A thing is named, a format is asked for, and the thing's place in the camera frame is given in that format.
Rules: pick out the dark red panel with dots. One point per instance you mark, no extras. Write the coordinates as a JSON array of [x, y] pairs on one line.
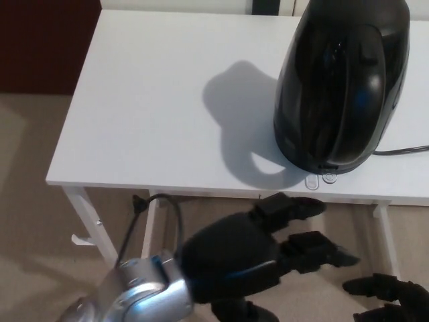
[[40, 43]]

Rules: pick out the white hook on table leg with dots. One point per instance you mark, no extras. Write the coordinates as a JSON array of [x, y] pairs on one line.
[[82, 241]]

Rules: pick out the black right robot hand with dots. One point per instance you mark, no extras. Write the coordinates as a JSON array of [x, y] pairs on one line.
[[412, 302]]

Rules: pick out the black electric kettle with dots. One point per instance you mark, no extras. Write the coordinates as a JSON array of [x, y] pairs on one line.
[[335, 84]]

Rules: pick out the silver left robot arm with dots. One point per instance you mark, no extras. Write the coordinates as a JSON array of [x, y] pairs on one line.
[[144, 295]]

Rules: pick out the kettle base with clear buttons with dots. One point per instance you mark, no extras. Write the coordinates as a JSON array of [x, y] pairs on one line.
[[329, 177]]

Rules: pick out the white table with metal frame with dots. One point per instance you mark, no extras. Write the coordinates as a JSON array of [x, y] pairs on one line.
[[151, 100]]

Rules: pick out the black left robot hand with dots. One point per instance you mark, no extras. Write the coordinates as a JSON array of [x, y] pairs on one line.
[[231, 255]]

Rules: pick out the small black floor object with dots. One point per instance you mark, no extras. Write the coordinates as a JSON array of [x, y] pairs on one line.
[[138, 206]]

